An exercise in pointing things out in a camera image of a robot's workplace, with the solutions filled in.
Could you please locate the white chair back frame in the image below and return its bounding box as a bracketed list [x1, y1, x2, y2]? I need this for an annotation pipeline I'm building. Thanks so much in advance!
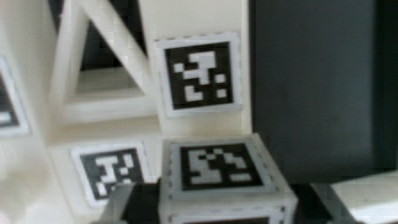
[0, 0, 252, 224]

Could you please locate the white tagged cube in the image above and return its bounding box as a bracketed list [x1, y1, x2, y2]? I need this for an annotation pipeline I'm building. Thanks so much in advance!
[158, 134, 298, 224]

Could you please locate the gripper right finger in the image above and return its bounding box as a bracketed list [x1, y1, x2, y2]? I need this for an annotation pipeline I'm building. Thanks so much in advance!
[291, 183, 362, 224]

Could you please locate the white U-shaped obstacle fence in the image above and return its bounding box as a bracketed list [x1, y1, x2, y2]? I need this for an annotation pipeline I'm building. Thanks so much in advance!
[332, 171, 398, 224]

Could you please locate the white chair seat part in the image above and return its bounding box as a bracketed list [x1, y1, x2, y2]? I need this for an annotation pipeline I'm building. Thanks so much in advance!
[48, 118, 161, 224]

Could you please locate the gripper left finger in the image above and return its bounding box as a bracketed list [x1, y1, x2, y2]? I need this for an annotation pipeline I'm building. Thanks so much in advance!
[99, 183, 160, 224]

